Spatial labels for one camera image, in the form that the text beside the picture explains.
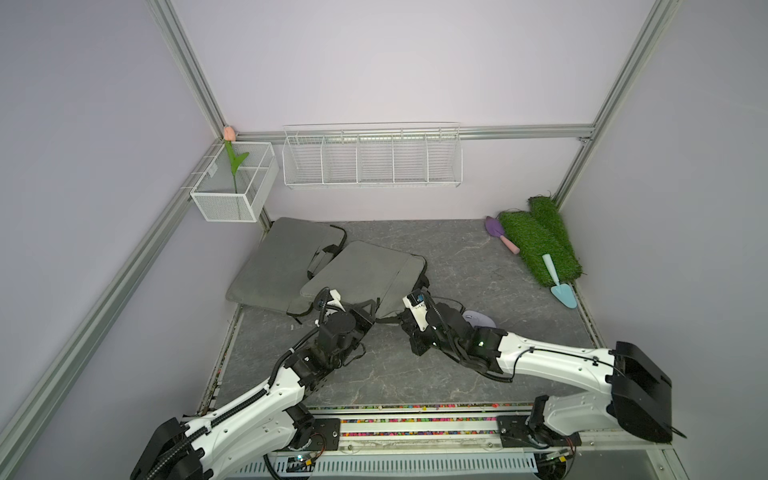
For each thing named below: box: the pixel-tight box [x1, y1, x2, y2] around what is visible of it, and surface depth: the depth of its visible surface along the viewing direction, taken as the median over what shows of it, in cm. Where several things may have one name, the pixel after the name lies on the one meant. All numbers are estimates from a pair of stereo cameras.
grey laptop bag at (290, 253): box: [226, 216, 344, 315], surface depth 107 cm
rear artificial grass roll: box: [528, 196, 581, 267], surface depth 118 cm
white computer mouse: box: [462, 310, 497, 328], surface depth 93 cm
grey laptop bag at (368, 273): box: [287, 241, 428, 319], surface depth 91 cm
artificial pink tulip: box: [223, 126, 249, 194], surface depth 92 cm
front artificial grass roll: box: [499, 210, 583, 288], surface depth 110 cm
